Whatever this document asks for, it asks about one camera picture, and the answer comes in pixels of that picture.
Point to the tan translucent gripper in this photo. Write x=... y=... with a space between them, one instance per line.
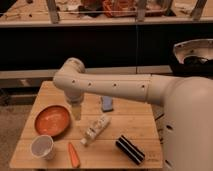
x=76 y=111

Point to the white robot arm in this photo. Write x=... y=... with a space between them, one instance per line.
x=187 y=103

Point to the orange bowl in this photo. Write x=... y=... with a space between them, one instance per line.
x=52 y=121

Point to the blue sponge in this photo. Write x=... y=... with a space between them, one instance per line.
x=106 y=103

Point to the white plastic bottle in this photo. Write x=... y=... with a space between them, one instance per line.
x=95 y=129

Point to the wooden table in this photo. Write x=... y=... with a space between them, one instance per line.
x=133 y=120

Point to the white paper cup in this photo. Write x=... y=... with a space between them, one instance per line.
x=42 y=147

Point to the orange carrot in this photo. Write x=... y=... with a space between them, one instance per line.
x=75 y=161

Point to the black rectangular box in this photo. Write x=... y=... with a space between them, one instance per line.
x=125 y=145

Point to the orange object on shelf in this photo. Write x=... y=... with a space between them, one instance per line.
x=119 y=8

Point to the white and black machine housing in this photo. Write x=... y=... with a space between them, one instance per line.
x=193 y=58

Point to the grey metal rail bench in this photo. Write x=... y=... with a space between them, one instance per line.
x=34 y=78

